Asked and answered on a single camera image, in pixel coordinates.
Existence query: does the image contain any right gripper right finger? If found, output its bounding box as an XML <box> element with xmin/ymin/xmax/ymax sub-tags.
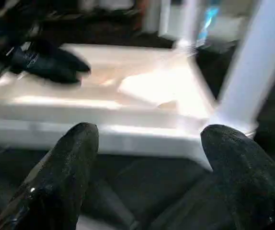
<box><xmin>199</xmin><ymin>124</ymin><xmax>275</xmax><ymax>230</ymax></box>

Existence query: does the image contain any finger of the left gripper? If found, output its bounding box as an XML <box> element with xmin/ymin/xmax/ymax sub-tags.
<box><xmin>11</xmin><ymin>44</ymin><xmax>92</xmax><ymax>85</ymax></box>

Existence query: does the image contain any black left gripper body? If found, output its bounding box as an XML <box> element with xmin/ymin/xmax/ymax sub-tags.
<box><xmin>0</xmin><ymin>14</ymin><xmax>35</xmax><ymax>80</ymax></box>

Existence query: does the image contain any white plastic table leg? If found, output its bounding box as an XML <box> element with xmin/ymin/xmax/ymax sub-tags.
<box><xmin>208</xmin><ymin>0</ymin><xmax>275</xmax><ymax>136</ymax></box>
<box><xmin>175</xmin><ymin>0</ymin><xmax>201</xmax><ymax>50</ymax></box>

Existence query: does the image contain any white plastic table top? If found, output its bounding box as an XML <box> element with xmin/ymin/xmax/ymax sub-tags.
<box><xmin>0</xmin><ymin>42</ymin><xmax>259</xmax><ymax>172</ymax></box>

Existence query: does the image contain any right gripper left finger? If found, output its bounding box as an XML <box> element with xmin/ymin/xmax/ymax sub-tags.
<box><xmin>0</xmin><ymin>122</ymin><xmax>100</xmax><ymax>230</ymax></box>

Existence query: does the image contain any black work surface mat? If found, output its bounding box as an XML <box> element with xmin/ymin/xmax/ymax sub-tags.
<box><xmin>0</xmin><ymin>10</ymin><xmax>275</xmax><ymax>230</ymax></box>

